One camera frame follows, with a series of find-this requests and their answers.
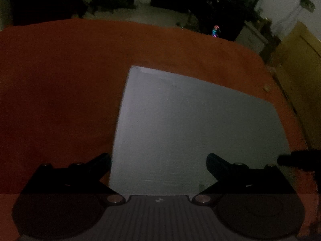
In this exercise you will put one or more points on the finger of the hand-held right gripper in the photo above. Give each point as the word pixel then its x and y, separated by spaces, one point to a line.
pixel 301 159

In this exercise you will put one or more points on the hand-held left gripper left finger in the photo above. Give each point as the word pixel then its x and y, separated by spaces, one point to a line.
pixel 106 162

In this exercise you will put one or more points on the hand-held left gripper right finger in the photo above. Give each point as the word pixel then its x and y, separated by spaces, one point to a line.
pixel 213 162

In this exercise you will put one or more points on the orange desktop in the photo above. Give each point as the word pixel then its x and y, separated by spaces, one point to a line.
pixel 62 80

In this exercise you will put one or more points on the grey desk mat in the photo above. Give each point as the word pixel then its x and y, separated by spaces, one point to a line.
pixel 190 130

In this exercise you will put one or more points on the small crumb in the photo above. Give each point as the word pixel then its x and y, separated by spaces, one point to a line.
pixel 266 89

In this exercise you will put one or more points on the wooden cabinet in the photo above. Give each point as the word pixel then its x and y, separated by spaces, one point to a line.
pixel 298 75

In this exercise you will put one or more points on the white cabinet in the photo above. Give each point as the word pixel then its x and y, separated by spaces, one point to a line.
pixel 252 39

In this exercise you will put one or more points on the colourful small toy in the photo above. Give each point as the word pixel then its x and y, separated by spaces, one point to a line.
pixel 215 31

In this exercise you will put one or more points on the wall-hung dark ornament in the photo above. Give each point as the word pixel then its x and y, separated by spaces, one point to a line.
pixel 307 3

